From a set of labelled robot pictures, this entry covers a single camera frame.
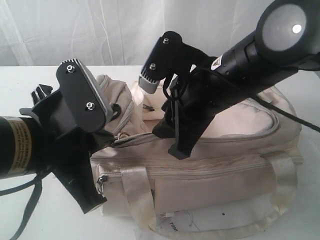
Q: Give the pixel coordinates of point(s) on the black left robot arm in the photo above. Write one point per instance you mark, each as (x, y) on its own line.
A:
(15, 149)

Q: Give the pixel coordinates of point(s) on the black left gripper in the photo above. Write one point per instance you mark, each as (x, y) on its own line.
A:
(61, 147)

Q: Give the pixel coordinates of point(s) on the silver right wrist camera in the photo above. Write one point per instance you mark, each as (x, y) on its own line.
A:
(160, 62)

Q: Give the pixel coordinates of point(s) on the white backdrop curtain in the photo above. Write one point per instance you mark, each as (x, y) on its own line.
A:
(118, 32)

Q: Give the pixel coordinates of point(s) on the cream fabric duffel bag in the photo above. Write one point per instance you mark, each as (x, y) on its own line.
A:
(245, 160)

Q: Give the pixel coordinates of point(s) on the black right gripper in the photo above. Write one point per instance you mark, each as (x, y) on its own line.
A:
(195, 98)

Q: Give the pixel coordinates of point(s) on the white paper hang tag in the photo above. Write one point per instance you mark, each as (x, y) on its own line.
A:
(202, 219)

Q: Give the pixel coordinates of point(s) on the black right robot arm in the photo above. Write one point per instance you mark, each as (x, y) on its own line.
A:
(285, 41)

